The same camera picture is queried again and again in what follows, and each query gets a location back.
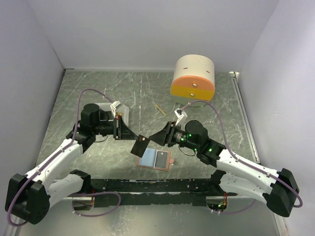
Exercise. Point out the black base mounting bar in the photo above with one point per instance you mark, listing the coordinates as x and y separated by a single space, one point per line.
140 192

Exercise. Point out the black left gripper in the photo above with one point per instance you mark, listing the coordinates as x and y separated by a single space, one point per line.
122 132

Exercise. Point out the small wooden stick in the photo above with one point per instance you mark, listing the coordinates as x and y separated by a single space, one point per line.
160 109

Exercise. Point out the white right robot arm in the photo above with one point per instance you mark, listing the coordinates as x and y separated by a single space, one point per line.
277 189

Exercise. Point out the aluminium right side rail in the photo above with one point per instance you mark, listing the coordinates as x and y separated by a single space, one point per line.
234 76

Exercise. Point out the pink leather card holder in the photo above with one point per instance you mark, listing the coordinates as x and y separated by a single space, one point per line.
149 157

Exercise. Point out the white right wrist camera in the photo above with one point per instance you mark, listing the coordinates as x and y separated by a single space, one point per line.
181 116

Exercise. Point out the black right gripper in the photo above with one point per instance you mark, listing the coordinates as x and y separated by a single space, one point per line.
168 132

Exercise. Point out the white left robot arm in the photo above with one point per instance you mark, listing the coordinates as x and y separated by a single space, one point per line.
31 195

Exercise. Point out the round white drawer cabinet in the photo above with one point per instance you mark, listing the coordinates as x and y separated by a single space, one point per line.
193 80

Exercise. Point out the white card storage box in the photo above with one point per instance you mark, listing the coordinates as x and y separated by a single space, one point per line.
122 110

